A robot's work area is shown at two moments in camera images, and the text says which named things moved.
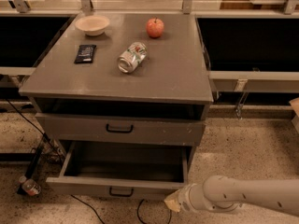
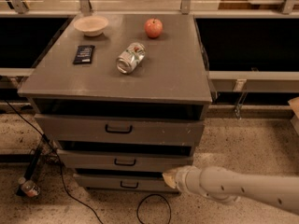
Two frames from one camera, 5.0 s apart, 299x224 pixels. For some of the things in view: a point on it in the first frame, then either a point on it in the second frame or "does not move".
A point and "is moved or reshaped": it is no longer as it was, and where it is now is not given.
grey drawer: (133, 169) is moved or reshaped
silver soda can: (130, 61) does not move
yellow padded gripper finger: (173, 201) -> (170, 177)
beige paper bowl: (93, 25) does not move
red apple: (155, 27) does not move
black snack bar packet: (85, 54) does not move
